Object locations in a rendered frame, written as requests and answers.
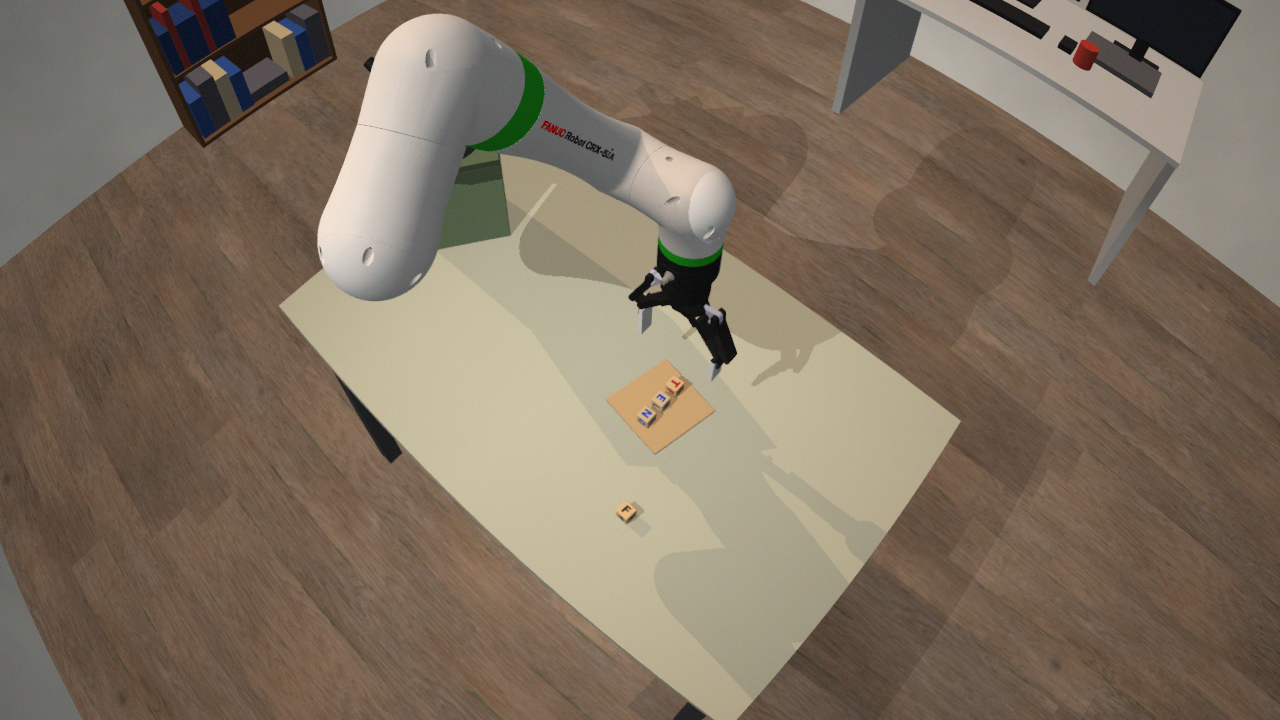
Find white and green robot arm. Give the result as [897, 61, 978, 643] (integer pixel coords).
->
[317, 14, 736, 301]

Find tan square mat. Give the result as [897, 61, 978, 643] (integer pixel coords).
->
[605, 360, 716, 455]

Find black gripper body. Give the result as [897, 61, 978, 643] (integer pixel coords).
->
[660, 283, 712, 318]

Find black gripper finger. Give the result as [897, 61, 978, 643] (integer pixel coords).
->
[681, 304, 737, 382]
[628, 266, 673, 334]

